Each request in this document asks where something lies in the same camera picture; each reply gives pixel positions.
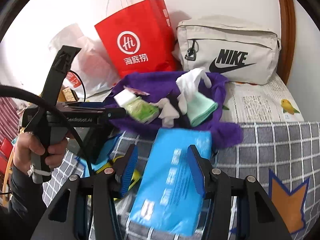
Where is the beige Nike waist bag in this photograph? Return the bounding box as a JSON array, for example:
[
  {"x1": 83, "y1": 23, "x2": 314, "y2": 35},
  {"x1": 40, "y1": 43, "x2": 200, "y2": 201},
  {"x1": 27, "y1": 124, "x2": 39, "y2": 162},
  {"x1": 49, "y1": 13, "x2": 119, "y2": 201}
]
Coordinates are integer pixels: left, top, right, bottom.
[{"x1": 172, "y1": 15, "x2": 281, "y2": 85}]

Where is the mint green cloth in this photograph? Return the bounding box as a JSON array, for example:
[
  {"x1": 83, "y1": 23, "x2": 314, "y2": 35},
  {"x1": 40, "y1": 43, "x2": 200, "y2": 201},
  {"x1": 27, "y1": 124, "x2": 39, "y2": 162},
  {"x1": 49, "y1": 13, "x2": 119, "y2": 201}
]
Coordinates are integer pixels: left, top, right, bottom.
[{"x1": 187, "y1": 92, "x2": 219, "y2": 127}]

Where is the person's left hand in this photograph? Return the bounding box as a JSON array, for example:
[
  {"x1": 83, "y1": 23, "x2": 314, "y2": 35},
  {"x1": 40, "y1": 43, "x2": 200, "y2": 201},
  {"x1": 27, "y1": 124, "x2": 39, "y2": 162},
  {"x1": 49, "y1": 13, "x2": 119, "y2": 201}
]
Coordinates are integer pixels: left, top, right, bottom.
[{"x1": 13, "y1": 132, "x2": 68, "y2": 174}]

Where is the blue tissue pack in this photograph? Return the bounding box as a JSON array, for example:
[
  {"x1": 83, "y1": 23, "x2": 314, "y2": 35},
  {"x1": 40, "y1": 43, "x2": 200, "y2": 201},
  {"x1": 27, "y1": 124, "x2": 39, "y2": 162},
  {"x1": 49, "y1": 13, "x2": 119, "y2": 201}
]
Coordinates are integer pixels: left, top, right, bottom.
[{"x1": 130, "y1": 128, "x2": 212, "y2": 236}]

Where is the black cable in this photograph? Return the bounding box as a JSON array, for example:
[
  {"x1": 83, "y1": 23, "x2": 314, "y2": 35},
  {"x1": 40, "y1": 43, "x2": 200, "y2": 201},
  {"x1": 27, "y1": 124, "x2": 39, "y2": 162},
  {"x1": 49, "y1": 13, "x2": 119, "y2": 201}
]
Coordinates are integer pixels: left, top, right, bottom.
[{"x1": 0, "y1": 69, "x2": 94, "y2": 178}]

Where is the newspaper print fruit cover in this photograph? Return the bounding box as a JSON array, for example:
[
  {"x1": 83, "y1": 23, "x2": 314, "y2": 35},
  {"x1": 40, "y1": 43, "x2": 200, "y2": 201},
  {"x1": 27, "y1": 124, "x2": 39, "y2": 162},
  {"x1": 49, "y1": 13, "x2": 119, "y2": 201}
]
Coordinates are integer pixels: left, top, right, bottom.
[{"x1": 221, "y1": 73, "x2": 304, "y2": 123}]

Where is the black sock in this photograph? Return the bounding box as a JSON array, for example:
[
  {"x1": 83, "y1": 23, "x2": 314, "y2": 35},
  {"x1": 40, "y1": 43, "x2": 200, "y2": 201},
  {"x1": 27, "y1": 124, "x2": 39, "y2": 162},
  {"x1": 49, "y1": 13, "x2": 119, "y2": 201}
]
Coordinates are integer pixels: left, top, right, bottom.
[{"x1": 164, "y1": 92, "x2": 193, "y2": 131}]

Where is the red paper shopping bag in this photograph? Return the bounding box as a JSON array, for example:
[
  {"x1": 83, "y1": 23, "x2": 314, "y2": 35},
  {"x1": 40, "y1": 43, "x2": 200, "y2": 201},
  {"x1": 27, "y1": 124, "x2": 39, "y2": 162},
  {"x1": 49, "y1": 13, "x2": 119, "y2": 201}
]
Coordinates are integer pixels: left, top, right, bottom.
[{"x1": 95, "y1": 0, "x2": 179, "y2": 77}]

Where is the white Miniso plastic bag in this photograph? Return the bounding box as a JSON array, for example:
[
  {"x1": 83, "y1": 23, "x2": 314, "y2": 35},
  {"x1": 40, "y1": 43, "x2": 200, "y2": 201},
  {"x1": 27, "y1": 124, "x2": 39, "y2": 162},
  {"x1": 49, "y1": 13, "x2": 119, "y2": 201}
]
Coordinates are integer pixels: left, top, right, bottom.
[{"x1": 49, "y1": 24, "x2": 119, "y2": 98}]

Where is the grey checked bedsheet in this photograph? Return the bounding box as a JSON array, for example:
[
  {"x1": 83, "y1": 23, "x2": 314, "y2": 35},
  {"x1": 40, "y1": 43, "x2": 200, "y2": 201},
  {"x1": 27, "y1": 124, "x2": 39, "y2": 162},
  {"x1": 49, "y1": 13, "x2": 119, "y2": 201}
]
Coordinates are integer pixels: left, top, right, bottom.
[{"x1": 43, "y1": 122, "x2": 319, "y2": 239}]

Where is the purple fleece towel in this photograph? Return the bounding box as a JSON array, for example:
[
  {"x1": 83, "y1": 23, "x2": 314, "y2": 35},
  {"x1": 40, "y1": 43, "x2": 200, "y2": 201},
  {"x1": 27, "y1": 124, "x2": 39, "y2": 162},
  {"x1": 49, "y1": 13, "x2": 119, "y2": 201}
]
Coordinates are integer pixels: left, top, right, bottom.
[{"x1": 103, "y1": 72, "x2": 243, "y2": 148}]

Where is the brown cardboard box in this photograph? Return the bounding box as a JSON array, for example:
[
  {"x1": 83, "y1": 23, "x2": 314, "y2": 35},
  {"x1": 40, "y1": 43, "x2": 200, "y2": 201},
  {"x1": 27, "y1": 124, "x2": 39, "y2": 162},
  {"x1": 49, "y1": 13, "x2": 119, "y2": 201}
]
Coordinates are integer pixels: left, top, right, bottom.
[{"x1": 57, "y1": 87, "x2": 79, "y2": 102}]

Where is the white cotton glove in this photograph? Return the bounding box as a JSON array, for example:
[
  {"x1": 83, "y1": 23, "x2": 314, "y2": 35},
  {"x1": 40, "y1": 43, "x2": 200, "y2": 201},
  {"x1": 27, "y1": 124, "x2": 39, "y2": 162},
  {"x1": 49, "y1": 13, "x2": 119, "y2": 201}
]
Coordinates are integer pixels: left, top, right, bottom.
[{"x1": 176, "y1": 68, "x2": 212, "y2": 115}]

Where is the black sleeve forearm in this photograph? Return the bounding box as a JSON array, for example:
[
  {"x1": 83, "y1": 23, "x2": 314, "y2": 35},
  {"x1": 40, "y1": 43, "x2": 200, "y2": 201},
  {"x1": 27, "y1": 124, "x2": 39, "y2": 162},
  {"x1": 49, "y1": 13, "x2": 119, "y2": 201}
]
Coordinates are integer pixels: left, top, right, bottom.
[{"x1": 1, "y1": 167, "x2": 47, "y2": 239}]

